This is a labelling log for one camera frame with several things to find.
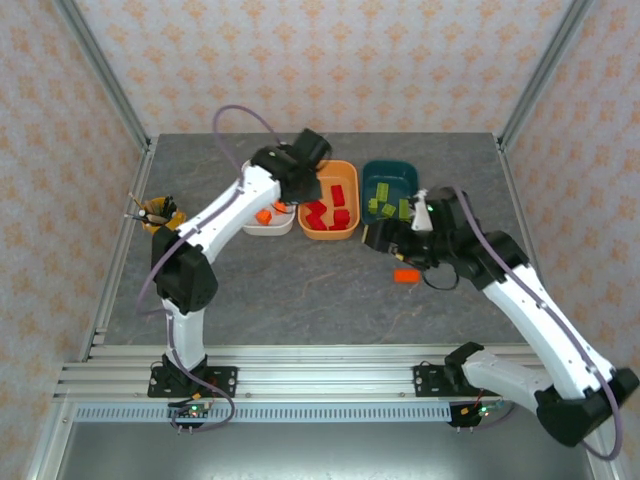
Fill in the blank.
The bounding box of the orange plastic container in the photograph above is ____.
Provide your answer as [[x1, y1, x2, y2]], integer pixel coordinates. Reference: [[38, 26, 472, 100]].
[[297, 159, 361, 242]]

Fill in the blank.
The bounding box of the white plastic container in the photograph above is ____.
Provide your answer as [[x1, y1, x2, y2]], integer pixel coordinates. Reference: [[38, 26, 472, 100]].
[[241, 158, 296, 238]]

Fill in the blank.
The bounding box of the teal plastic container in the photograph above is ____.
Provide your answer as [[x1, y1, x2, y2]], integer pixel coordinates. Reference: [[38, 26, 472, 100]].
[[360, 159, 420, 229]]

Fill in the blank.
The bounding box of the yellow pen cup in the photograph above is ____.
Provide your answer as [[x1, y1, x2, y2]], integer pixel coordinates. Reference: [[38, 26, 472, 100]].
[[141, 197, 189, 236]]

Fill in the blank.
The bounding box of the grey metal shelf sheet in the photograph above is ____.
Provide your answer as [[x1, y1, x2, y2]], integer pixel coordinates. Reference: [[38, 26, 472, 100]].
[[54, 422, 601, 480]]

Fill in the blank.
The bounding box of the right thin black camera cable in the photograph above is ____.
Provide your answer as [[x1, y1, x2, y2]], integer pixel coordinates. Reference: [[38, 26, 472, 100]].
[[422, 264, 459, 293]]

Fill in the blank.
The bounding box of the aluminium side rail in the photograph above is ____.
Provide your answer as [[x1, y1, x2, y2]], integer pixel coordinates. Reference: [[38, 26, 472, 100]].
[[497, 137, 569, 351], [79, 142, 159, 361]]

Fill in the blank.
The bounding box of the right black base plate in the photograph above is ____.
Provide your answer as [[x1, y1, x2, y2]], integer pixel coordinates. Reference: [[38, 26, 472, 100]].
[[412, 364, 502, 400]]

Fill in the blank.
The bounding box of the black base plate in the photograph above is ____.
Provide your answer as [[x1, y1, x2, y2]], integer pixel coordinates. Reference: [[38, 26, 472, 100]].
[[147, 365, 239, 400], [412, 364, 502, 400]]

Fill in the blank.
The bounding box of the aluminium front rail frame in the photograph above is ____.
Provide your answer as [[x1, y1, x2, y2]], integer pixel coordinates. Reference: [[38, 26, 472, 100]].
[[52, 343, 600, 403]]

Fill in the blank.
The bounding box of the slotted grey cable duct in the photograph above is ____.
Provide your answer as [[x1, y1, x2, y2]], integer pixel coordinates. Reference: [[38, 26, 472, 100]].
[[74, 403, 454, 425]]

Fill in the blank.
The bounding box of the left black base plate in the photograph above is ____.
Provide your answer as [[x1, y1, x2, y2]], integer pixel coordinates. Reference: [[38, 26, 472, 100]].
[[147, 365, 239, 400]]

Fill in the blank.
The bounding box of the aluminium corner post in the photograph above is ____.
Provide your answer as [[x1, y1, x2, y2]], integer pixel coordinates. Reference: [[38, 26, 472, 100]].
[[497, 0, 599, 151], [53, 0, 154, 154]]

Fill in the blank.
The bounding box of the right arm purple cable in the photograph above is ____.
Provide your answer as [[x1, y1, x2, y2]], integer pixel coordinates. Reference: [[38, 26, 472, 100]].
[[452, 185, 626, 461]]

